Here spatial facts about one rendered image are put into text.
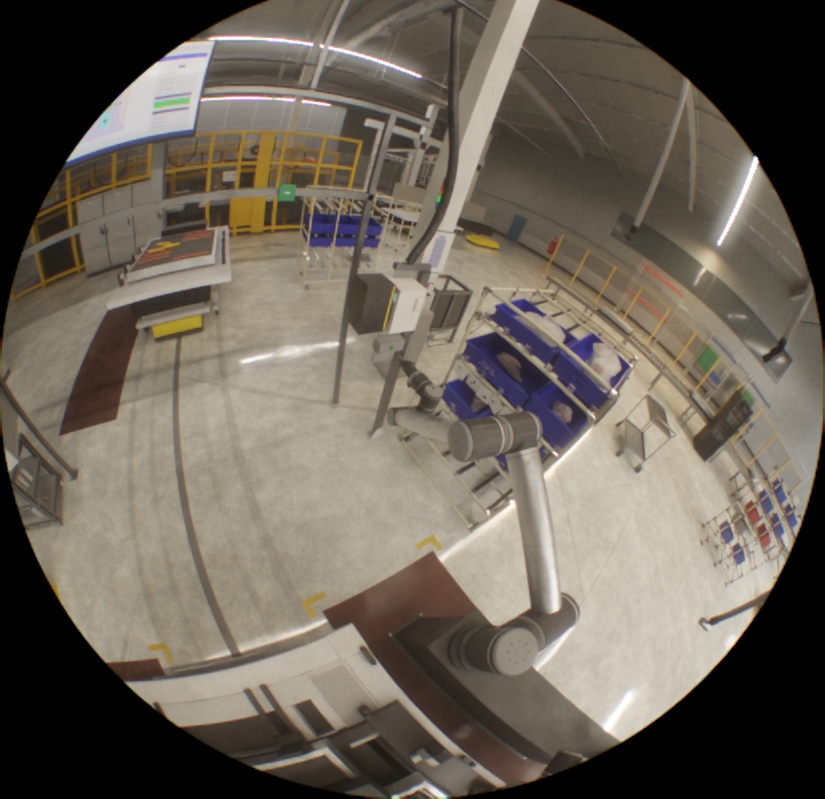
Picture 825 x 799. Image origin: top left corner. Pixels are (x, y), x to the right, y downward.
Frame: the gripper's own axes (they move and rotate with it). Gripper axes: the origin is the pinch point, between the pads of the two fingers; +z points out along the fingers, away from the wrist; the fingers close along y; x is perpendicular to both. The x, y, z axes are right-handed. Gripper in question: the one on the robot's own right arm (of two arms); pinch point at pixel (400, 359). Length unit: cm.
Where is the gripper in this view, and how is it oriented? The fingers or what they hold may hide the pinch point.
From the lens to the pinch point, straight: 176.5
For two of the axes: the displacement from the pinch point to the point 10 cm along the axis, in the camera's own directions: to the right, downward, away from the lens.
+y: -8.0, 2.2, -5.6
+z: -5.4, -6.7, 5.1
